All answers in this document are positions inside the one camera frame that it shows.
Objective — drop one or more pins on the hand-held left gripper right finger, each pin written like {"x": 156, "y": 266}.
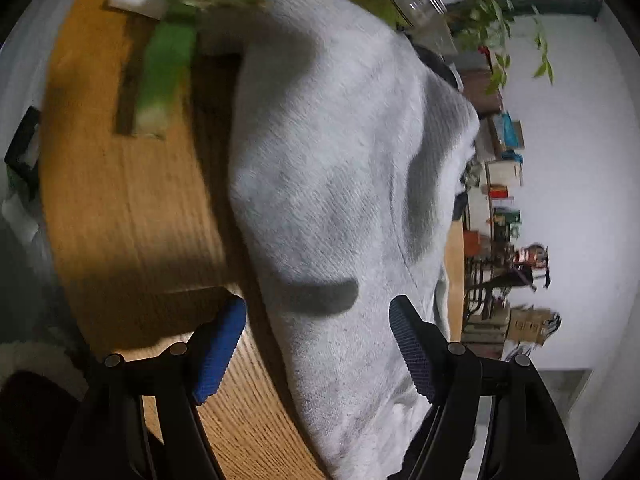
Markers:
{"x": 412, "y": 350}

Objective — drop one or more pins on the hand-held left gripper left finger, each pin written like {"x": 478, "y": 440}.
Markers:
{"x": 220, "y": 350}

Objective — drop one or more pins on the white knit sweater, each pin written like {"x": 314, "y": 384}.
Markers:
{"x": 325, "y": 185}

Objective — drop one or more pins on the large cardboard box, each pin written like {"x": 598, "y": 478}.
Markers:
{"x": 527, "y": 327}

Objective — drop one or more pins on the black metal trolley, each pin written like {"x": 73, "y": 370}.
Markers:
{"x": 505, "y": 272}

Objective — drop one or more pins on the green carton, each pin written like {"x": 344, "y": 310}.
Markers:
{"x": 506, "y": 220}

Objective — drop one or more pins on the red carton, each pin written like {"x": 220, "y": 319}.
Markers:
{"x": 497, "y": 192}

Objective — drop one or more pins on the dark round seat cream rim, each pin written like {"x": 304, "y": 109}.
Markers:
{"x": 30, "y": 370}

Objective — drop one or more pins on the cream paper bag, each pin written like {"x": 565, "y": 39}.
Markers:
{"x": 502, "y": 175}

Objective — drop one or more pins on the rose gold suitcase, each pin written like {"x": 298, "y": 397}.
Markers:
{"x": 480, "y": 82}

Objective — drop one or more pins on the green leek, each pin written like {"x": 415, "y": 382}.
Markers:
{"x": 165, "y": 75}

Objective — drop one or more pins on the green plant in glass jar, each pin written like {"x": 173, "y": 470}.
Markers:
{"x": 480, "y": 5}

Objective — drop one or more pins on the grey green curtain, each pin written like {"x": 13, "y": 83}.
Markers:
{"x": 550, "y": 4}

